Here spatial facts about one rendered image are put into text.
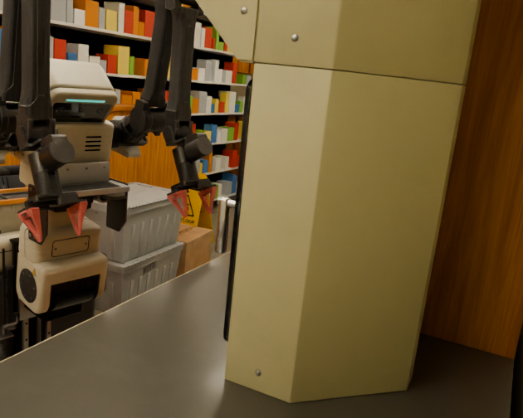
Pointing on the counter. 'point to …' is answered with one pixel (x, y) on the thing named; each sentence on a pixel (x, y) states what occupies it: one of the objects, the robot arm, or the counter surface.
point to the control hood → (235, 24)
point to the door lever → (223, 223)
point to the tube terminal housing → (344, 191)
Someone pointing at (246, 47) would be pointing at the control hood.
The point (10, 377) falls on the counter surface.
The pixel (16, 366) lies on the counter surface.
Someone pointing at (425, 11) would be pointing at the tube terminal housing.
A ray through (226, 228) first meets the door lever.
